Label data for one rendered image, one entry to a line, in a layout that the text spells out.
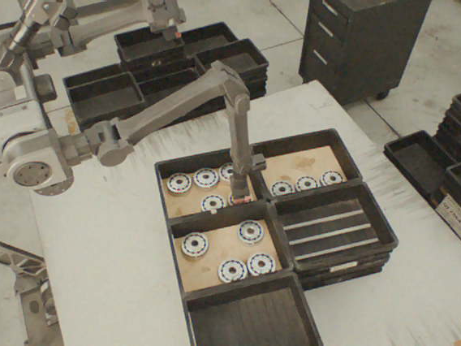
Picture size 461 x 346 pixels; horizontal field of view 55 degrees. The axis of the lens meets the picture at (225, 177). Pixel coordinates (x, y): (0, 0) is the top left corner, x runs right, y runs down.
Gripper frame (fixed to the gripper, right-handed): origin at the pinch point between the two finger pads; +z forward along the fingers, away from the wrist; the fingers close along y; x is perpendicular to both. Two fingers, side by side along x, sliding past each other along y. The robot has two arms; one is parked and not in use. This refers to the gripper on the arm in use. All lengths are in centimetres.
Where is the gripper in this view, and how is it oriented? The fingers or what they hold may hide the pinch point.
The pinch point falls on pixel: (239, 198)
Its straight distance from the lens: 179.6
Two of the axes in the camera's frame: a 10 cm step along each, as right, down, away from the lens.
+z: 0.1, 6.2, 7.8
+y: -1.6, -7.7, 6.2
